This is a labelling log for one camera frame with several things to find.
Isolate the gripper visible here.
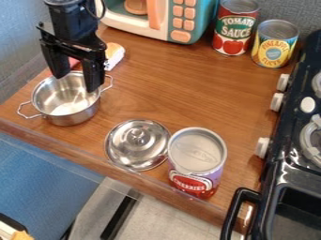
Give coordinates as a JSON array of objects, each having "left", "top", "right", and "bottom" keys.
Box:
[{"left": 35, "top": 21, "right": 108, "bottom": 94}]

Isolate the purple and red can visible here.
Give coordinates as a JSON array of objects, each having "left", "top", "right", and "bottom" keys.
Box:
[{"left": 166, "top": 127, "right": 229, "bottom": 200}]

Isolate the red and green can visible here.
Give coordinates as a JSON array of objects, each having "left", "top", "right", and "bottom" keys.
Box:
[{"left": 210, "top": 0, "right": 261, "bottom": 57}]

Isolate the yellow can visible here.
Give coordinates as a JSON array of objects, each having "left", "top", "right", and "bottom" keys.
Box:
[{"left": 251, "top": 19, "right": 301, "bottom": 69}]

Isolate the silver pot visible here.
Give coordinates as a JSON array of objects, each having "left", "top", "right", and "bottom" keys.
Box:
[{"left": 16, "top": 70, "right": 115, "bottom": 128}]

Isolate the toy bread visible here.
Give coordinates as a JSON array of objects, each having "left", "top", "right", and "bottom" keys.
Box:
[{"left": 101, "top": 41, "right": 127, "bottom": 72}]

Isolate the silver lid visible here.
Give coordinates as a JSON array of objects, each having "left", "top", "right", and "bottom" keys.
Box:
[{"left": 103, "top": 118, "right": 173, "bottom": 173}]

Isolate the toy microwave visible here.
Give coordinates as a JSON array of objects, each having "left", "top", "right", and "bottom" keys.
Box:
[{"left": 95, "top": 0, "right": 222, "bottom": 45}]

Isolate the toy stove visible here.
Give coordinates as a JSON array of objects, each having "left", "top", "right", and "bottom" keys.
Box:
[{"left": 219, "top": 29, "right": 321, "bottom": 240}]

